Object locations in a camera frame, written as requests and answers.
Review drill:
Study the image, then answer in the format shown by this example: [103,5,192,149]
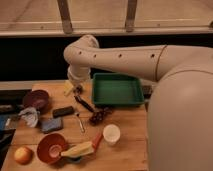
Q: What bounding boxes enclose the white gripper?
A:
[63,65,90,96]

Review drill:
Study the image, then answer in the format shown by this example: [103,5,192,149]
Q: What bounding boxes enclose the white towel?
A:
[19,107,40,128]

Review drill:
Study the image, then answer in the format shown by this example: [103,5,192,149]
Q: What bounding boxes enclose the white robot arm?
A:
[64,35,213,171]

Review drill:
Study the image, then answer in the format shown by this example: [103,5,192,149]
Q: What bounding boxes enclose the dark red bowl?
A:
[22,90,49,110]

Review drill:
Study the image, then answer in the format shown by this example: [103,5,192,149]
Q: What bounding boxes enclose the orange bowl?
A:
[37,133,68,164]

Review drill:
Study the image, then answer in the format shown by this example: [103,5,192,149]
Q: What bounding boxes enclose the small dark toy object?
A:
[72,85,83,95]

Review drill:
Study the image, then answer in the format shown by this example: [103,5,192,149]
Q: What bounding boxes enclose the black rectangular block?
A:
[52,106,74,118]

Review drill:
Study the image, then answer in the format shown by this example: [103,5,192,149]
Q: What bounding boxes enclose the black marker pen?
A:
[74,96,94,113]

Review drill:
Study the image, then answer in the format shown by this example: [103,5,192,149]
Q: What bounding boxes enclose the green plastic tray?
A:
[92,73,144,107]

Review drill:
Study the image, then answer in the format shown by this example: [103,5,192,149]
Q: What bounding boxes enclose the bunch of dark grapes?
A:
[89,107,113,125]

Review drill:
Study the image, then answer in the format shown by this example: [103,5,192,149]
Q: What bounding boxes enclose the blue sponge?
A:
[41,118,63,134]

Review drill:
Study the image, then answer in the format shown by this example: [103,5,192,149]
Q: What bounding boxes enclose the small metal spoon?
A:
[75,113,85,133]

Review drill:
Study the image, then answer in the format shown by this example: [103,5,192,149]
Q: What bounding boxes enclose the wooden cutting board table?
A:
[0,83,148,171]

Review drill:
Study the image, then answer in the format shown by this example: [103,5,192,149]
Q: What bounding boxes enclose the orange toy carrot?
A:
[92,133,103,150]

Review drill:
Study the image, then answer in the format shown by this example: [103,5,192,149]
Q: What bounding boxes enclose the white paper cup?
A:
[103,124,121,145]

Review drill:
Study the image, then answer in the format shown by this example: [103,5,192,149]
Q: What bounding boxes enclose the toy corn cob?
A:
[61,141,94,158]

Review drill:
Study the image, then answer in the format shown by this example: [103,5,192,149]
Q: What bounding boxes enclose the blue plate under corn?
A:
[66,156,82,164]

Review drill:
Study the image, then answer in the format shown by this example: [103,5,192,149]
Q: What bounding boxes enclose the yellow apple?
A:
[14,147,33,164]

